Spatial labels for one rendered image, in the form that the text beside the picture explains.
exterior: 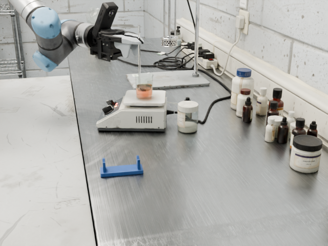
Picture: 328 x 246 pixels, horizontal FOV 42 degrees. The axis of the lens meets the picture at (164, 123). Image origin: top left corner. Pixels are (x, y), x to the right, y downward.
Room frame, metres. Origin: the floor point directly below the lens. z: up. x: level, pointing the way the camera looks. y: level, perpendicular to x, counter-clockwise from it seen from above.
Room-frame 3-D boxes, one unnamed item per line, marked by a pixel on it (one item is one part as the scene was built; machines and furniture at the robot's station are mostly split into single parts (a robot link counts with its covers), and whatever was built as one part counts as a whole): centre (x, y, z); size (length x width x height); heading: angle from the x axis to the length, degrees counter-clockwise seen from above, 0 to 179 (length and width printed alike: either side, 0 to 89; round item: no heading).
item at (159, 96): (1.19, 0.06, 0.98); 0.12 x 0.12 x 0.01; 88
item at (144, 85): (1.17, 0.06, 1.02); 0.06 x 0.05 x 0.08; 171
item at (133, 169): (0.89, 0.10, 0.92); 0.10 x 0.03 x 0.04; 100
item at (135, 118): (1.19, 0.08, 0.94); 0.22 x 0.13 x 0.08; 88
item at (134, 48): (1.21, 0.08, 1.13); 0.09 x 0.03 x 0.06; 49
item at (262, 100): (1.28, -0.31, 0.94); 0.03 x 0.03 x 0.09
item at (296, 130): (1.01, -0.35, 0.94); 0.04 x 0.04 x 0.09
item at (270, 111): (1.16, -0.32, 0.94); 0.03 x 0.03 x 0.08
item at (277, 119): (1.11, -0.31, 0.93); 0.05 x 0.05 x 0.05
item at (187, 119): (1.15, -0.07, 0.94); 0.06 x 0.06 x 0.08
